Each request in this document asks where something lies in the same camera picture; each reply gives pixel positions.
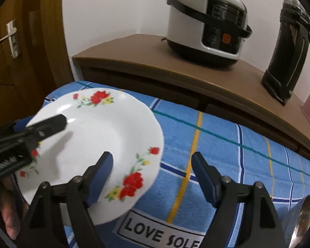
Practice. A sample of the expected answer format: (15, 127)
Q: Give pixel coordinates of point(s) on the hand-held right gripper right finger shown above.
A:
(204, 178)

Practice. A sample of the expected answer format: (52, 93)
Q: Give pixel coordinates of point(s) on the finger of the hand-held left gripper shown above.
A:
(49, 126)
(19, 125)

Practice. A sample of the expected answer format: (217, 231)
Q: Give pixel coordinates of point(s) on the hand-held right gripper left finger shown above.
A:
(100, 178)

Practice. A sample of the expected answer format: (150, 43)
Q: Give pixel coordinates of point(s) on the white plate with red flowers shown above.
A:
(98, 129)

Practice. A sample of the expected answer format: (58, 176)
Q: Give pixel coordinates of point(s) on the stainless steel bowl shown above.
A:
(303, 219)

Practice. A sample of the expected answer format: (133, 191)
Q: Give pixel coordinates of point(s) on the person's left hand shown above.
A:
(10, 211)

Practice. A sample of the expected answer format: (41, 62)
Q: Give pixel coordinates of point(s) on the blue plaid cloth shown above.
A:
(217, 144)

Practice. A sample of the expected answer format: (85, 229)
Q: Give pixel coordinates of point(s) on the wooden door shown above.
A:
(5, 87)

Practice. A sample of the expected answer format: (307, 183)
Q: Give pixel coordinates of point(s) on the brown wooden cabinet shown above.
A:
(144, 54)

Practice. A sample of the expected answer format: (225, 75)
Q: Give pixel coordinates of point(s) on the black thermos flask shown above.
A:
(286, 56)

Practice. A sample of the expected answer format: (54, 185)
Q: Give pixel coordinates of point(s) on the white and black rice cooker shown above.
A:
(191, 25)

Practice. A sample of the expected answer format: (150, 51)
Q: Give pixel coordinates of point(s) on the wooden door frame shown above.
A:
(54, 44)

